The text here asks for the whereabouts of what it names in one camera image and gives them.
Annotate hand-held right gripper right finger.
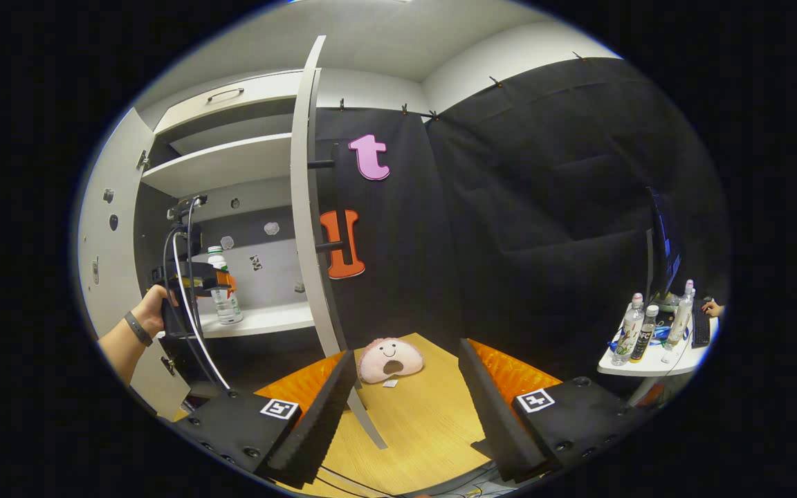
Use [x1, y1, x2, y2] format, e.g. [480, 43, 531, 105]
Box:
[457, 339, 648, 483]

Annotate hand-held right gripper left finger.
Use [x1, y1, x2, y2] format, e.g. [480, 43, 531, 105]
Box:
[163, 349, 359, 490]

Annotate white bottle with green cap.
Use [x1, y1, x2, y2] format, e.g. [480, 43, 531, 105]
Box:
[206, 246, 244, 326]

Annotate white cabinet door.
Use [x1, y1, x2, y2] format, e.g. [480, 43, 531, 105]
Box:
[77, 107, 192, 421]
[290, 35, 389, 450]

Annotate white and grey cabinet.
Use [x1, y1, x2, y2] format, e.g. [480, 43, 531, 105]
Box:
[132, 68, 344, 405]

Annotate pink plush face toy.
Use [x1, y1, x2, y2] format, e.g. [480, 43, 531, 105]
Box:
[358, 338, 424, 385]

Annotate black wristband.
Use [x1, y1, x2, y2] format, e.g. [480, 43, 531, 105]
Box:
[124, 311, 155, 348]

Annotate white cabinet bottom board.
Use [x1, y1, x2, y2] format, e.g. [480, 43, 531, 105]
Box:
[191, 301, 316, 340]

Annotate white cabinet shelf board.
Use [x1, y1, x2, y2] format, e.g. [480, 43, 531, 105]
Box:
[141, 133, 295, 199]

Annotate clear bottle with pink cap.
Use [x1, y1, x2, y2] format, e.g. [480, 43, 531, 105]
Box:
[661, 279, 695, 364]
[612, 293, 645, 366]

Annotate white cabinet drawer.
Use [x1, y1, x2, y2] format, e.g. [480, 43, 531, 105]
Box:
[153, 68, 322, 136]

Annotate white side table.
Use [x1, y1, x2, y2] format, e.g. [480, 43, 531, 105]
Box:
[597, 304, 717, 405]

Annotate dark slim bottle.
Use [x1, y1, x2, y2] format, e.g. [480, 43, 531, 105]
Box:
[630, 305, 659, 363]

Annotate black backdrop cloth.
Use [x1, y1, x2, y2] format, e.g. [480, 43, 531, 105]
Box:
[312, 57, 731, 409]

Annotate black keyboard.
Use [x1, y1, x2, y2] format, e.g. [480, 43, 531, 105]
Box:
[691, 297, 712, 348]

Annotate black computer monitor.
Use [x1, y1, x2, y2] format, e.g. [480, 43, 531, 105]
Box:
[645, 187, 683, 305]

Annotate thin black cable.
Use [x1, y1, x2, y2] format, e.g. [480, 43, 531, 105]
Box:
[315, 465, 413, 498]

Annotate white cable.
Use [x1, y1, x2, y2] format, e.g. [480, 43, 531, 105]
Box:
[172, 232, 231, 391]

